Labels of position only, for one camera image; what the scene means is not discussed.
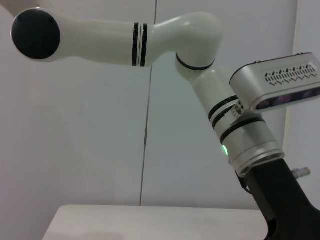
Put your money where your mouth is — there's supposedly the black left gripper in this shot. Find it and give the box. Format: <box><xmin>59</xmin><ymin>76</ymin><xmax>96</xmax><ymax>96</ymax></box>
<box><xmin>239</xmin><ymin>157</ymin><xmax>320</xmax><ymax>240</ymax></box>

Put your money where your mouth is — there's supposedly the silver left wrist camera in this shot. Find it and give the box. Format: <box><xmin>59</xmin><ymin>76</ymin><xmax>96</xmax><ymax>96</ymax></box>
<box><xmin>229</xmin><ymin>51</ymin><xmax>320</xmax><ymax>118</ymax></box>

